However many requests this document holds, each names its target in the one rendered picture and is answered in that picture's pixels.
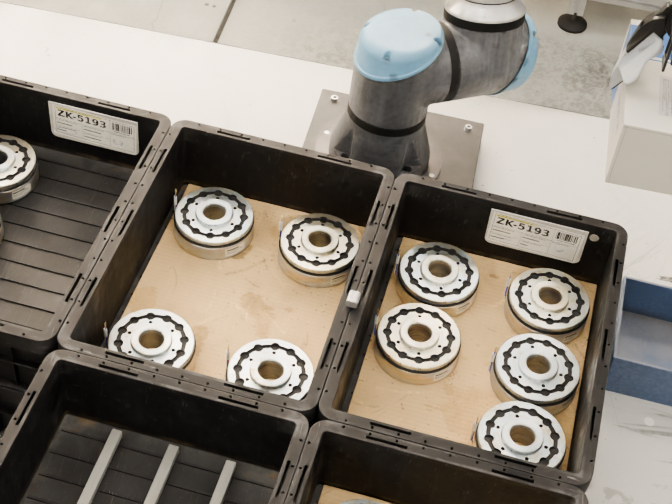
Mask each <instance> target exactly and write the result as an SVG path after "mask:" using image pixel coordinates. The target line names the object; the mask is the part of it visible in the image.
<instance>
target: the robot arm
mask: <svg viewBox="0 0 672 504"><path fill-rule="evenodd" d="M536 32H537V31H536V27H535V24H534V22H533V20H532V19H531V17H530V16H529V15H528V14H527V13H526V7H525V5H524V4H523V3H522V1H521V0H445V3H444V13H443V19H442V20H439V21H437V20H436V19H435V18H434V17H433V16H431V15H430V14H428V13H426V12H423V11H420V10H418V11H417V12H412V9H409V8H399V9H391V10H387V11H384V12H381V13H379V14H377V15H375V16H374V17H372V18H371V19H370V20H369V21H368V22H367V23H366V24H365V25H364V27H363V28H362V30H361V32H360V35H359V39H358V43H357V45H356V48H355V51H354V66H353V73H352V79H351V85H350V92H349V98H348V105H347V108H346V110H345V112H344V113H343V115H342V117H341V118H340V120H339V121H338V123H337V125H336V126H335V128H334V130H333V132H332V134H331V137H330V143H329V154H331V155H335V156H339V157H344V158H348V159H352V160H356V161H360V162H364V163H368V164H373V165H377V166H381V167H384V168H387V169H389V170H390V171H391V172H392V173H393V175H394V178H395V179H396V178H397V177H398V176H400V175H402V174H414V175H418V176H422V175H423V174H424V173H425V171H426V169H427V166H428V161H429V157H430V147H429V141H428V136H427V130H426V125H425V120H426V115H427V111H428V106H429V105H431V104H435V103H441V102H448V101H454V100H460V99H465V98H471V97H477V96H483V95H497V94H500V93H502V92H504V91H509V90H513V89H516V88H518V87H519V86H521V85H522V84H524V83H525V82H526V81H527V80H528V78H529V77H530V75H531V74H532V72H533V69H534V67H535V64H536V60H537V55H538V38H537V37H535V33H536ZM666 33H667V34H668V36H669V40H668V43H667V46H666V49H665V52H664V54H663V57H662V69H661V72H664V71H665V68H666V66H667V63H668V60H669V57H670V54H671V63H670V65H671V66H672V52H671V51H672V0H670V3H669V2H667V3H666V4H665V5H664V6H663V7H662V8H660V9H658V10H656V11H654V12H652V13H650V14H649V15H648V16H646V17H645V18H644V19H643V20H642V21H641V22H640V24H639V25H638V26H637V28H636V30H635V31H634V33H633V34H632V36H631V38H630V39H629V41H628V42H627V46H626V47H625V49H624V50H623V52H622V54H621V55H620V57H619V59H618V61H617V63H616V65H615V67H614V69H613V71H612V75H611V79H610V83H609V88H610V89H611V90H612V89H614V88H615V87H616V86H618V85H619V84H620V83H622V82H624V84H625V85H626V86H628V85H630V84H632V83H633V82H634V81H635V80H636V79H637V78H638V77H639V75H640V73H641V71H642V70H643V68H644V66H645V64H646V63H647V62H648V61H649V60H650V59H651V58H654V57H656V56H658V55H659V54H661V53H662V52H663V50H664V39H663V36H664V35H665V34H666ZM395 179H394V181H395Z"/></svg>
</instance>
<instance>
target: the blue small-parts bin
mask: <svg viewBox="0 0 672 504"><path fill-rule="evenodd" d="M606 390H607V391H611V392H615V393H619V394H623V395H627V396H631V397H635V398H639V399H643V400H647V401H651V402H655V403H659V404H663V405H667V406H671V407H672V287H670V286H665V285H661V284H657V283H653V282H649V281H645V280H641V279H636V278H632V277H628V276H624V277H623V280H622V283H621V290H620V296H619V303H618V310H617V317H616V324H615V330H614V337H613V344H612V351H611V358H610V365H609V371H608V378H607V385H606Z"/></svg>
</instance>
